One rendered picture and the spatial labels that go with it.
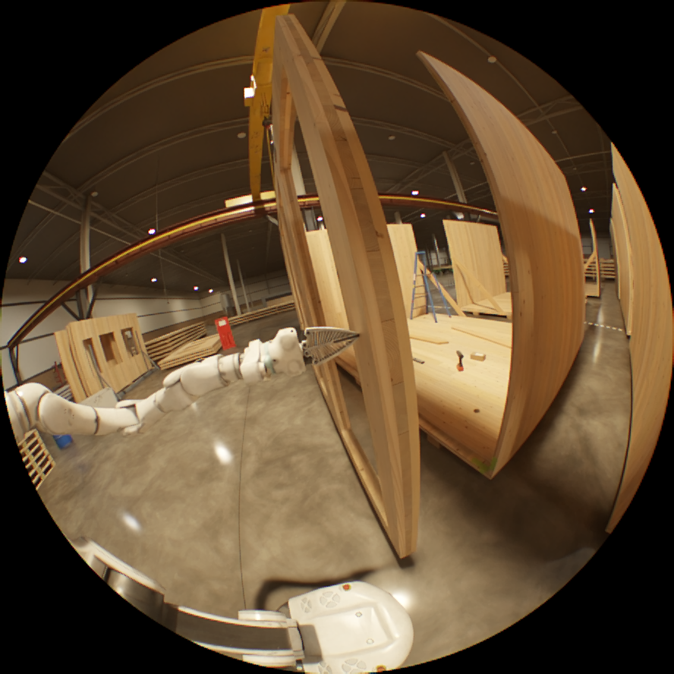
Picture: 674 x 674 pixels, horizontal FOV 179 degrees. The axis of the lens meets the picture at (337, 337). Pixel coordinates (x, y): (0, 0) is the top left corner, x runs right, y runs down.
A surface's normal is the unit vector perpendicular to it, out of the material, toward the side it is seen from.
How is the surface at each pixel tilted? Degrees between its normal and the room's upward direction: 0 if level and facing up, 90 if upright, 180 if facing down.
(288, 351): 87
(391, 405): 87
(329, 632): 0
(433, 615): 0
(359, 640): 0
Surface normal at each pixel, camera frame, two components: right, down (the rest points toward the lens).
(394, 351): 0.22, 0.14
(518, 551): -0.21, -0.95
